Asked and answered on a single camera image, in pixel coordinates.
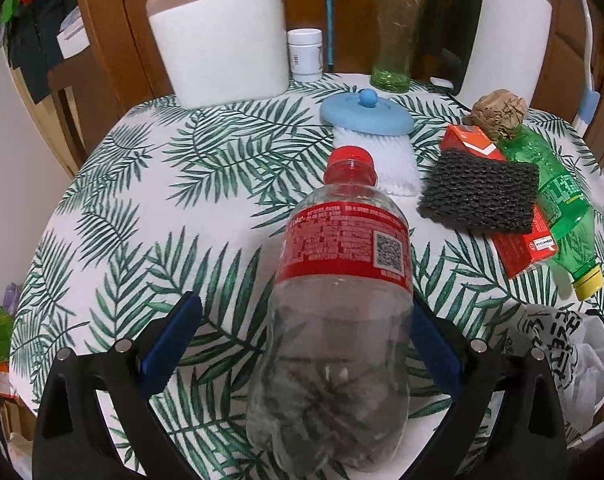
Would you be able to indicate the tall green drinking glass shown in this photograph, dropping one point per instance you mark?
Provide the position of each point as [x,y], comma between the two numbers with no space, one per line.
[397,40]

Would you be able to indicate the leaf print tablecloth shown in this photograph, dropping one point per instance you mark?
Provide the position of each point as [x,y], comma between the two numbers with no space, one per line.
[147,200]

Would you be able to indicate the green plastic bottle yellow cap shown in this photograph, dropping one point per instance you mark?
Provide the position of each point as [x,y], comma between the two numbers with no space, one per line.
[567,210]

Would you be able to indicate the brown paper ball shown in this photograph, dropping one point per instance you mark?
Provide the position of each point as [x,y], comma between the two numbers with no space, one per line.
[497,112]

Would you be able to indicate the thin blue pole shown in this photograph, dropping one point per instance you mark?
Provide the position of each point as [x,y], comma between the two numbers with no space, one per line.
[329,15]

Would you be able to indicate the clear bottle with red label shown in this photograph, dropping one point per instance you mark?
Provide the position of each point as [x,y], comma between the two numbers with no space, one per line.
[332,340]

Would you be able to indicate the dark mesh scouring pad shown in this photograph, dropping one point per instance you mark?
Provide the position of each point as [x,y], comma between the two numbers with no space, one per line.
[477,192]

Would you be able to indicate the blue-capped white dish brush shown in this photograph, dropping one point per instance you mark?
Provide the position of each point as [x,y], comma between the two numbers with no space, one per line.
[367,120]

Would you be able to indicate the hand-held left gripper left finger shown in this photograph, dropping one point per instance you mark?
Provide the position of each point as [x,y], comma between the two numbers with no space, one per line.
[174,340]

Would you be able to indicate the white plastic bag black print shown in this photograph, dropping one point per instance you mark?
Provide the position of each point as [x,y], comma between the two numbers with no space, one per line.
[577,360]

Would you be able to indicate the small white pill bottle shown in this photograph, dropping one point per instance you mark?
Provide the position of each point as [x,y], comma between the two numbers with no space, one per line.
[305,57]

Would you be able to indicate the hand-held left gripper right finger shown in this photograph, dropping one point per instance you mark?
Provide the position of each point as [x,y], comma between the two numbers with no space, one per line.
[436,346]

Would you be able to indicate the red carton box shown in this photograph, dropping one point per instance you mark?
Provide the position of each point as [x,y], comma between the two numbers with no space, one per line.
[524,252]

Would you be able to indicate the white ceramic container brown top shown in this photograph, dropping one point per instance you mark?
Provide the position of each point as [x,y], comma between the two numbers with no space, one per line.
[217,35]

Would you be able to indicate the dark cloth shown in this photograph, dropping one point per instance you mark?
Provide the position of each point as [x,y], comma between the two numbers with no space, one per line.
[37,55]

